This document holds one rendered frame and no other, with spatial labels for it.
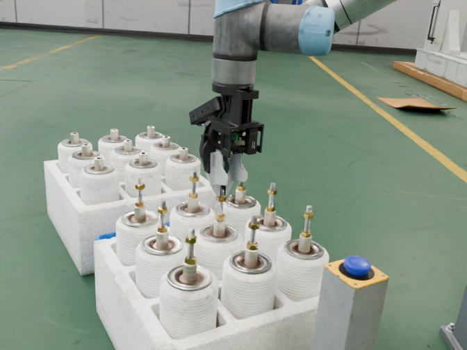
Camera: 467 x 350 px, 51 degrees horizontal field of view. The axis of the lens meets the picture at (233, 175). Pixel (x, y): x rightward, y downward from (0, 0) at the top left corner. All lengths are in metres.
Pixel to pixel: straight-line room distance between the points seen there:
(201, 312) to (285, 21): 0.47
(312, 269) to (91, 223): 0.58
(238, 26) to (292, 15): 0.08
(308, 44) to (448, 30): 4.60
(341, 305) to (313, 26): 0.42
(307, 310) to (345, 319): 0.15
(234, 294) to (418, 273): 0.73
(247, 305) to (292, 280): 0.11
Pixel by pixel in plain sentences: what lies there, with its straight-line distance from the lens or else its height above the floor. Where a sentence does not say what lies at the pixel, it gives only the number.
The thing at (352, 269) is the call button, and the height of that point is 0.33.
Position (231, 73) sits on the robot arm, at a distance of 0.81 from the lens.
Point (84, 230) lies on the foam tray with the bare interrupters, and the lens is 1.25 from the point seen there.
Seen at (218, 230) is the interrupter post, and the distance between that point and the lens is 0.94.
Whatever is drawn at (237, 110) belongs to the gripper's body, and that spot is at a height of 0.51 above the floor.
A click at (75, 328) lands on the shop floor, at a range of 1.14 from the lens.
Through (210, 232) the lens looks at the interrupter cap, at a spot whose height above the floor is 0.25.
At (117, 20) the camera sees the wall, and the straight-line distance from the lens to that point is 7.33.
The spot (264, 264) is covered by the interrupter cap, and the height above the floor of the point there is 0.25.
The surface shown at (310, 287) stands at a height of 0.20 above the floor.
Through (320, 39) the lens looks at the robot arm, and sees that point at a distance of 0.78.
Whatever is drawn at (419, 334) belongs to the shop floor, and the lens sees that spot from 1.23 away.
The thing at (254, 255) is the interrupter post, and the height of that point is 0.27.
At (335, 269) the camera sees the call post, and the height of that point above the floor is 0.31.
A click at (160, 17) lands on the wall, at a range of 7.23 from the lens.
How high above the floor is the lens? 0.70
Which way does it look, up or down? 21 degrees down
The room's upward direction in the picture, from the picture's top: 4 degrees clockwise
